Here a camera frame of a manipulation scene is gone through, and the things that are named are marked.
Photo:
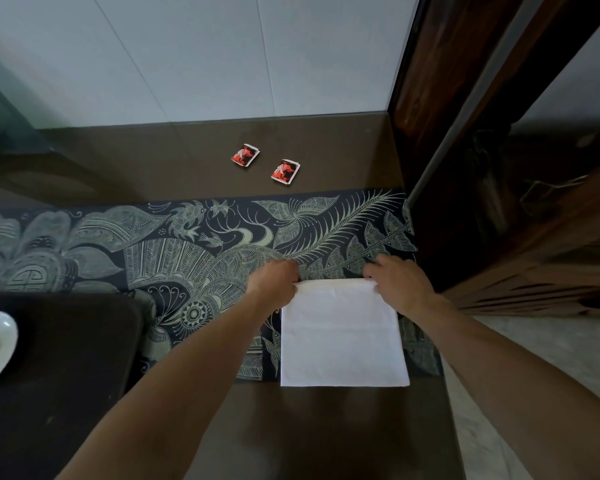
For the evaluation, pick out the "green glass panel round hole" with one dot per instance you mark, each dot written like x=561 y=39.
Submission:
x=5 y=124

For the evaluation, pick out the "red sachet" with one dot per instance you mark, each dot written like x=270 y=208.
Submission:
x=245 y=155
x=285 y=171

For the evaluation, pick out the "dark patterned table runner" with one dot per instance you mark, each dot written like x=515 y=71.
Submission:
x=180 y=254

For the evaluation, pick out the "white napkin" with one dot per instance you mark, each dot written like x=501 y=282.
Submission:
x=345 y=339

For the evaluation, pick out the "person's left forearm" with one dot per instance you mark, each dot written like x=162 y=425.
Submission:
x=170 y=394

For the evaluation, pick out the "person's left hand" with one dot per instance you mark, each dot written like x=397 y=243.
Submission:
x=272 y=284

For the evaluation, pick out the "dark brown tray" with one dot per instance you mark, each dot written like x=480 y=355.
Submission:
x=55 y=384

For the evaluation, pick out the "person's right hand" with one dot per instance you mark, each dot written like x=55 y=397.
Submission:
x=402 y=287

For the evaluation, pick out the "wooden shelf cabinet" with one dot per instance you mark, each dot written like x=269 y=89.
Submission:
x=545 y=244

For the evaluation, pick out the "person's right forearm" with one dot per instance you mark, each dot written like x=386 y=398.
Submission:
x=520 y=394

